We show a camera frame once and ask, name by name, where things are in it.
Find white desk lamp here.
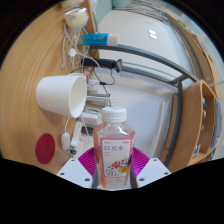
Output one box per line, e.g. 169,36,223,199
146,99,168,158

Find white charging cables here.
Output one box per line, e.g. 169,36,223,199
60,23,91,71

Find grey metal desk frame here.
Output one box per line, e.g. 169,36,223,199
88,43,198,166

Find bed with teal bedding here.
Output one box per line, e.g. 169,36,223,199
111,0,138,9

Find stainless steel cup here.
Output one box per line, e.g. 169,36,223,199
84,93,113,109

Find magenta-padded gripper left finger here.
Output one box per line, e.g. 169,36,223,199
56,147,100,190

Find white wall light switches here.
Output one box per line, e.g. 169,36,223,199
148,29,158,40

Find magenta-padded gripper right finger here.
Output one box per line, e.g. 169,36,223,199
129,147,172,189

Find clear bottle with pink drink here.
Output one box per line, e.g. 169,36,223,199
92,106,136,191

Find small white charger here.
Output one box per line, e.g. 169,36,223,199
60,132,72,151

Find black electric shaver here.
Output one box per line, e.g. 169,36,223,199
81,58,123,73

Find white paper cup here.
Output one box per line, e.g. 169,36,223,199
35,74,88,119

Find flat round red coaster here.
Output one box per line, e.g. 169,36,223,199
35,133,56,165

